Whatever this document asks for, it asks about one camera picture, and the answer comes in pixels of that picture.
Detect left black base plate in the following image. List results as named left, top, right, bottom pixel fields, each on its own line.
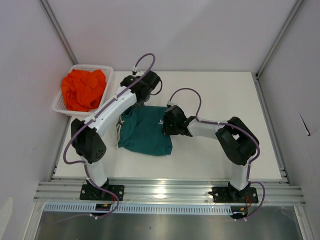
left=79, top=184, right=125, bottom=201

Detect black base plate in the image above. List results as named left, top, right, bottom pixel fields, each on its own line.
left=79, top=184, right=125, bottom=201
left=208, top=186, right=259, bottom=204

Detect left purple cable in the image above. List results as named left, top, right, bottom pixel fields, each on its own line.
left=56, top=52, right=157, bottom=223

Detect green shorts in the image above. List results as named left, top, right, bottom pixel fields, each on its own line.
left=116, top=106, right=173, bottom=157

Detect orange shorts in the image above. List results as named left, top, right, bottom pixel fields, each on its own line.
left=61, top=69, right=107, bottom=112

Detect aluminium frame post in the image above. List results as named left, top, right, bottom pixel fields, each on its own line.
left=38, top=0, right=78, bottom=65
left=255, top=0, right=307, bottom=80

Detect white slotted cable duct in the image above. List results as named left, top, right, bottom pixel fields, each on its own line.
left=43, top=202, right=245, bottom=216

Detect aluminium mounting rail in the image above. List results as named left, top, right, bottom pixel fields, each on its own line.
left=33, top=178, right=306, bottom=206

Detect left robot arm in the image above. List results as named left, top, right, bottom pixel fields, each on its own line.
left=70, top=71, right=162, bottom=200

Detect right table edge rail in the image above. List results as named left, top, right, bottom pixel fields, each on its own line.
left=251, top=73, right=292, bottom=186

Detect right aluminium frame post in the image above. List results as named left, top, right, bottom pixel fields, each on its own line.
left=255, top=0, right=307, bottom=80

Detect left aluminium frame post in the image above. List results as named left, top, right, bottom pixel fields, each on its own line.
left=38, top=0, right=78, bottom=65

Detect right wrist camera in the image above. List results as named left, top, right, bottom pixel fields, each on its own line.
left=166, top=100, right=178, bottom=108

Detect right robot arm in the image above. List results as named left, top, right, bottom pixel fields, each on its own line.
left=162, top=102, right=261, bottom=202

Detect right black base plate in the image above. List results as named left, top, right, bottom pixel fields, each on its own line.
left=208, top=186, right=259, bottom=204

